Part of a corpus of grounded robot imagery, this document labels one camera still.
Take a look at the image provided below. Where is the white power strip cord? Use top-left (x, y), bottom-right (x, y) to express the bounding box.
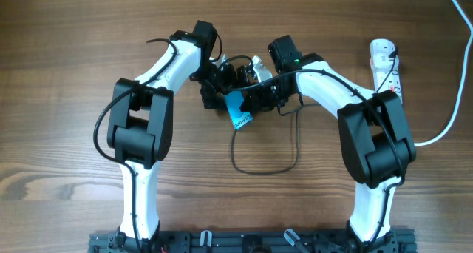
top-left (413, 0), bottom-right (473, 147)

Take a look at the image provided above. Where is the blue Galaxy smartphone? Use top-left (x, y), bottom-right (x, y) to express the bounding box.
top-left (223, 91), bottom-right (253, 130)

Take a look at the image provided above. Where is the white power strip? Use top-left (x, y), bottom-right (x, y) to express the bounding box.
top-left (370, 38), bottom-right (403, 101)

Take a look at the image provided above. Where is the black charger cable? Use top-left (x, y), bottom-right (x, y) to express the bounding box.
top-left (230, 47), bottom-right (400, 175)

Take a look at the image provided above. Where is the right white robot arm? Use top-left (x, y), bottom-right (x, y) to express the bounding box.
top-left (240, 35), bottom-right (416, 252)

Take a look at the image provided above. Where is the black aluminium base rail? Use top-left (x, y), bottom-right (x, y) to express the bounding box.
top-left (87, 229), bottom-right (418, 253)

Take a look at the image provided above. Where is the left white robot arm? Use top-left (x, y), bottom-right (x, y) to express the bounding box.
top-left (106, 21), bottom-right (218, 243)

